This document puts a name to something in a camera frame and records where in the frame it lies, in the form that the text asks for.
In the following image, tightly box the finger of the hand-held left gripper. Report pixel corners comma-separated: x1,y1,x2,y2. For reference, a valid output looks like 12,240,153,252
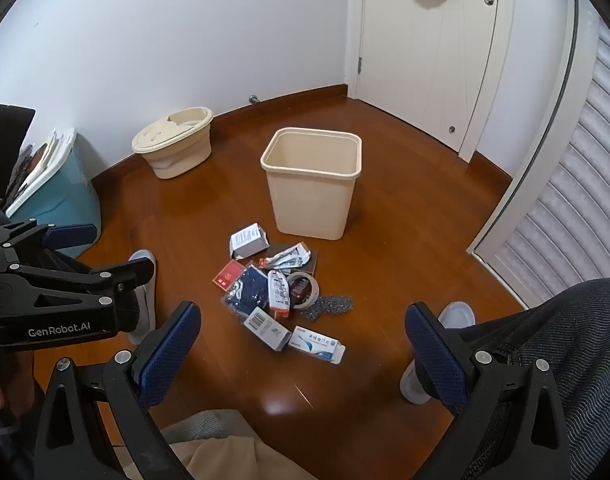
0,219,100,262
7,256,156,312

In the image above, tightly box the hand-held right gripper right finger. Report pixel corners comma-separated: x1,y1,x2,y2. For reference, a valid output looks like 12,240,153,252
404,301,578,480

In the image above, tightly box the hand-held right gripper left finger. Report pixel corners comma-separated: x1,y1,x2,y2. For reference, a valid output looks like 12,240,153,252
32,301,203,480

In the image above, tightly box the red packet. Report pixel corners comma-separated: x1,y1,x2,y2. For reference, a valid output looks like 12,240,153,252
213,260,246,292

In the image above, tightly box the white carton box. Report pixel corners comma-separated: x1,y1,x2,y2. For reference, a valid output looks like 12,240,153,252
229,223,270,260

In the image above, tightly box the white orange pouch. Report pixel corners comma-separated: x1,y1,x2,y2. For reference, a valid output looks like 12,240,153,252
267,270,292,319

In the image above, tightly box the tape roll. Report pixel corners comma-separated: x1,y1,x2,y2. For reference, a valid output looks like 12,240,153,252
285,271,320,311

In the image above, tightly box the beige plastic trash bin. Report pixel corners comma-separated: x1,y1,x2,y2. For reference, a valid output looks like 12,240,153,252
260,127,363,241

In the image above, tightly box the white left slipper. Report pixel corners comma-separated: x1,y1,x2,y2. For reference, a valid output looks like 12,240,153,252
126,250,158,346

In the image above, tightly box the white slipper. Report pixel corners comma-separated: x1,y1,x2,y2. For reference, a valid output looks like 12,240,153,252
126,250,158,346
400,301,476,405

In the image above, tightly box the teal storage box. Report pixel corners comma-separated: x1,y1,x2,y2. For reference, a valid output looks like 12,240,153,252
7,132,103,261

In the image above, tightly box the white right slipper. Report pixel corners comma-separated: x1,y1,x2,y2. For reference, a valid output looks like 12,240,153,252
400,301,476,405

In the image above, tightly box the stack of papers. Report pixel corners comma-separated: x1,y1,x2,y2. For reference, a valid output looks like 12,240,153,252
5,127,78,217

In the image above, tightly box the navy patterned plastic bag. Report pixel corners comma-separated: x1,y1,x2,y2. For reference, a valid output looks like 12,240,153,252
221,265,270,318

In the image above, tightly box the white barcode box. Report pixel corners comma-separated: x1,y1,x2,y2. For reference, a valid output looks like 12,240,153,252
244,307,293,352

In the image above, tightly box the grey steel wool scrubber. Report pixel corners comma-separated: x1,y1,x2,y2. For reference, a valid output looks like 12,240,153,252
300,295,354,321

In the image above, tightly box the white blue medicine box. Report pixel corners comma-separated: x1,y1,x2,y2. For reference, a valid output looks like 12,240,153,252
287,326,346,364

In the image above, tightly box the beige cloth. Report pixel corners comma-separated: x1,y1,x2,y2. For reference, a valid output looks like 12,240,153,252
120,435,318,480

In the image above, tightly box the beige folding bucket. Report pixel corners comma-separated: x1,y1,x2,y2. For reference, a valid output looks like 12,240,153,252
131,106,214,180

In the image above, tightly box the person's right leg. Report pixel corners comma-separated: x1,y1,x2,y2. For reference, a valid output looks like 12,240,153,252
417,277,610,480

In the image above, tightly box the silver foil wrapper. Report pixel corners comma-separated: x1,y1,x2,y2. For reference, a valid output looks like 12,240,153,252
259,242,312,270

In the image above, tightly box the white louvered closet door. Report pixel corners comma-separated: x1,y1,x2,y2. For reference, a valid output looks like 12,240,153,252
466,10,610,311

